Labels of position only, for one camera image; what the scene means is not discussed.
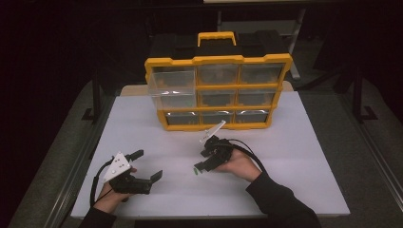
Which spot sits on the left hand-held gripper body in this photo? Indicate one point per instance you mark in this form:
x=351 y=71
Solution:
x=118 y=166

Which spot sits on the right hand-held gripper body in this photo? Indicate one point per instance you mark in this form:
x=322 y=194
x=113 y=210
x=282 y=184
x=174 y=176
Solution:
x=218 y=152

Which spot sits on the small green wall plug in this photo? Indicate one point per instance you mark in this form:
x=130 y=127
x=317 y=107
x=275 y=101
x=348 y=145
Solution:
x=195 y=171

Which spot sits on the clear plastic storage drawer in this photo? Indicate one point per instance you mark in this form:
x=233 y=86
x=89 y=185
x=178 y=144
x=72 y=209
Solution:
x=172 y=82

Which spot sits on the yellow organizer cabinet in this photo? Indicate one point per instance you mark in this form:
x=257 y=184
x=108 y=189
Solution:
x=218 y=59

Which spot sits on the person's right hand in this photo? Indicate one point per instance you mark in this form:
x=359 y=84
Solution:
x=240 y=166

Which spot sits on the person's left hand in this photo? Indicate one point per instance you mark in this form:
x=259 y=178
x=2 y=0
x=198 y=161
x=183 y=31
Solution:
x=106 y=199

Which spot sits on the group of clear drawers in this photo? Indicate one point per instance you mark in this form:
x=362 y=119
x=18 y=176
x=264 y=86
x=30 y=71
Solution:
x=217 y=98

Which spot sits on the black metal stand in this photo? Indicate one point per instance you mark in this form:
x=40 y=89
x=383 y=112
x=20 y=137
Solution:
x=96 y=98
x=358 y=95

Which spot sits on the aluminium rail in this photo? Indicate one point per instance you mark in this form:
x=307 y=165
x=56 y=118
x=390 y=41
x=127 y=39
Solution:
x=380 y=161
x=68 y=186

